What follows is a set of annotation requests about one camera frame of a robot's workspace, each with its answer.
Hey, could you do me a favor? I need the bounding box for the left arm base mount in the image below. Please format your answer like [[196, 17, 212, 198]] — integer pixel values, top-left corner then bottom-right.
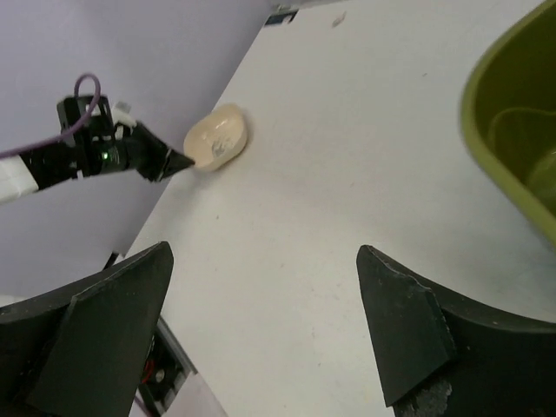
[[134, 317, 197, 416]]

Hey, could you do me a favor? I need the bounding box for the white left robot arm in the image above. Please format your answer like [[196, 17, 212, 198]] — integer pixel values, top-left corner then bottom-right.
[[1, 96, 195, 204]]

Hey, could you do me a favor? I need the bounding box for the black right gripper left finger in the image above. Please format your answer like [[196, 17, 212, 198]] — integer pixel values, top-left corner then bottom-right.
[[1, 242, 174, 416]]

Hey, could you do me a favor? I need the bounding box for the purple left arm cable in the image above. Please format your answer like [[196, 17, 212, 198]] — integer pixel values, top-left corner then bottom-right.
[[0, 74, 103, 160]]

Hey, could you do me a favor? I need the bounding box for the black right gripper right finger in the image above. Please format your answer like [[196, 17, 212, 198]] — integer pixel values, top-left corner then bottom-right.
[[356, 245, 555, 416]]

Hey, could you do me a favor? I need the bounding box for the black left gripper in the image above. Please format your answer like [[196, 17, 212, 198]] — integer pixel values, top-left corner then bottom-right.
[[115, 123, 195, 182]]

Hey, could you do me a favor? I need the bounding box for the cream panda square dish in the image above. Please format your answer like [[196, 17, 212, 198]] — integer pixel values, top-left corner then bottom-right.
[[183, 103, 248, 172]]

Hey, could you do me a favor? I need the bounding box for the olive green plastic bin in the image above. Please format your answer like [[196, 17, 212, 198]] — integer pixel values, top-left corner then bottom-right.
[[460, 1, 555, 246]]

